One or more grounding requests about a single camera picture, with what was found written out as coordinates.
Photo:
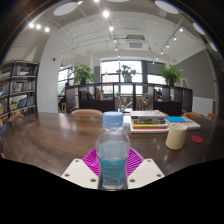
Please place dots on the stack of books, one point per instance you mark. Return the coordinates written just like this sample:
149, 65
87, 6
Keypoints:
148, 121

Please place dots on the orange chairs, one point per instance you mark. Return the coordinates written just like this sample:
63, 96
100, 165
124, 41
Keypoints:
86, 112

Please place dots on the ceiling air conditioner unit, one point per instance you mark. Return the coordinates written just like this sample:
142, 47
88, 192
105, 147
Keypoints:
136, 43

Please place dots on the small potted plant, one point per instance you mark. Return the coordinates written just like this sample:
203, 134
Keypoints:
126, 72

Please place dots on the tall leafy potted plant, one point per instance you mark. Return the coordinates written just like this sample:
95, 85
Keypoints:
171, 74

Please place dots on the clear blue-capped water bottle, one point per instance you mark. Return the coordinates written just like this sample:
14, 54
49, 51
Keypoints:
112, 156

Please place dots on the tall dark bookshelf with books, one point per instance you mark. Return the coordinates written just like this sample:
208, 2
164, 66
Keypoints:
20, 90

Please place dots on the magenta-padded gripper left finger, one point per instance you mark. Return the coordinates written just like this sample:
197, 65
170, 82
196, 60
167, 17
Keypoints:
80, 173

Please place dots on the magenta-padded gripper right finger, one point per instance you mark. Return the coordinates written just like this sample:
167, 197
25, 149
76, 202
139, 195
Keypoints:
145, 173

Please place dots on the flat round red coaster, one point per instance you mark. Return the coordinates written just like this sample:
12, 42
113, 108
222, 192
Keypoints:
197, 139

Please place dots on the white wall radiator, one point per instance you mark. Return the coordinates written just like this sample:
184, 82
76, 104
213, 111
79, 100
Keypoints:
202, 106

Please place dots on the cream ceramic cup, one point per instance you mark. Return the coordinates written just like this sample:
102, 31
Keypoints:
175, 138

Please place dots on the large bushy potted plant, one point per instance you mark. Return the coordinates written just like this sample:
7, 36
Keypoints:
83, 74

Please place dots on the low dark shelf unit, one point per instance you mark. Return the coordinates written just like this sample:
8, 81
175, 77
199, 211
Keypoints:
93, 106

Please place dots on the ceiling lights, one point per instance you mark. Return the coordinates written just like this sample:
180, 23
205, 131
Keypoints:
65, 8

